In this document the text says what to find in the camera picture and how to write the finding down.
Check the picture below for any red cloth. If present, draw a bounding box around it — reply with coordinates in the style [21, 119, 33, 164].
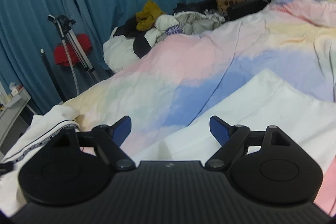
[54, 34, 92, 67]

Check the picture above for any black pole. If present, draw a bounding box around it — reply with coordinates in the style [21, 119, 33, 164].
[40, 49, 66, 103]

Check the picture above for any silver tripod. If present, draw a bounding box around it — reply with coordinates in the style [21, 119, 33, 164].
[47, 14, 100, 95]

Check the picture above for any black bag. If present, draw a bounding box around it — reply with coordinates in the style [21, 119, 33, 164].
[227, 0, 270, 20]

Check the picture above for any pastel rainbow duvet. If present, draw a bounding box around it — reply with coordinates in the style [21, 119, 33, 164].
[63, 0, 336, 210]

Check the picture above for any mustard yellow garment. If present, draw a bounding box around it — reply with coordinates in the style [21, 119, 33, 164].
[135, 0, 165, 31]

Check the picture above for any grey white clothes pile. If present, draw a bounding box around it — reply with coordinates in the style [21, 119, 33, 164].
[154, 10, 226, 43]

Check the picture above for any white desk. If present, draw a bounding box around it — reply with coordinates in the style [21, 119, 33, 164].
[1, 88, 36, 158]

